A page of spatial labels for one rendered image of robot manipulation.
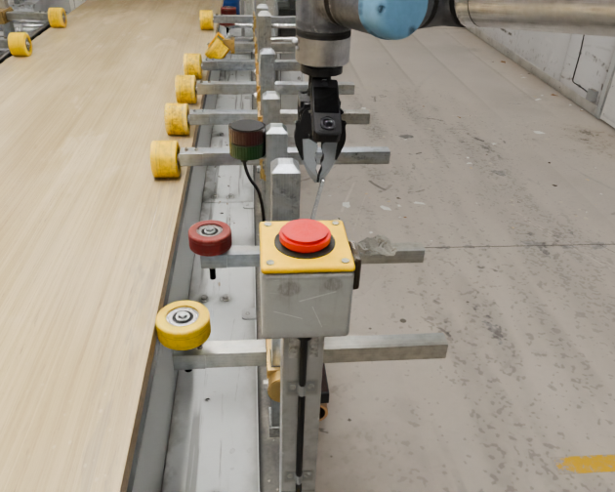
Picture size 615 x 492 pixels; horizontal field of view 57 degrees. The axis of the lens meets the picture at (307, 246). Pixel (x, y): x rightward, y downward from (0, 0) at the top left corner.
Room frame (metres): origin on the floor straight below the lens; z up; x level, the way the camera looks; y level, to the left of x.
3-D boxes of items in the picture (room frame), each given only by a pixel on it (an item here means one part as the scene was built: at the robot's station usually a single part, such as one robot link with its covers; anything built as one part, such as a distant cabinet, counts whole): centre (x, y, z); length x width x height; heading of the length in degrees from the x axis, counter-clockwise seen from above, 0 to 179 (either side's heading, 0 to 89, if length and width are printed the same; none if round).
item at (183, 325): (0.66, 0.18, 0.85); 0.08 x 0.08 x 0.11
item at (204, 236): (0.91, 0.18, 0.85); 0.08 x 0.08 x 0.11
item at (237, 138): (0.88, 0.10, 1.11); 0.06 x 0.06 x 0.02
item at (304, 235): (0.38, 0.00, 1.22); 0.04 x 0.04 x 0.02
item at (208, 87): (1.67, 0.13, 0.95); 0.50 x 0.04 x 0.04; 96
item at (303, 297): (0.38, 0.00, 1.18); 0.07 x 0.07 x 0.08; 6
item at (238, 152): (0.88, 0.10, 1.09); 0.06 x 0.06 x 0.02
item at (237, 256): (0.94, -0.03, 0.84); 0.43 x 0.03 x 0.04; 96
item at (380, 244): (0.95, -0.13, 0.87); 0.09 x 0.07 x 0.02; 96
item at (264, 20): (1.63, 0.14, 0.93); 0.03 x 0.03 x 0.48; 6
